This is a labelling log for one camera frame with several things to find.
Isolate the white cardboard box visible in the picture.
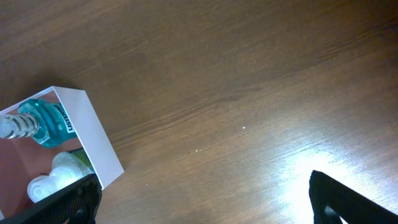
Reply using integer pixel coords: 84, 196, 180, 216
1, 86, 124, 219

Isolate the blue hand soap pump bottle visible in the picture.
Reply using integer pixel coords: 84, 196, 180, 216
27, 148, 95, 203

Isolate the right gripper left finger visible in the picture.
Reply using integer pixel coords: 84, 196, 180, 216
1, 174, 102, 224

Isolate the teal mouthwash bottle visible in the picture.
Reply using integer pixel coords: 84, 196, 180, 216
1, 99, 77, 148

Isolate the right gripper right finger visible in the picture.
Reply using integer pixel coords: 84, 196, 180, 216
308, 170, 397, 224

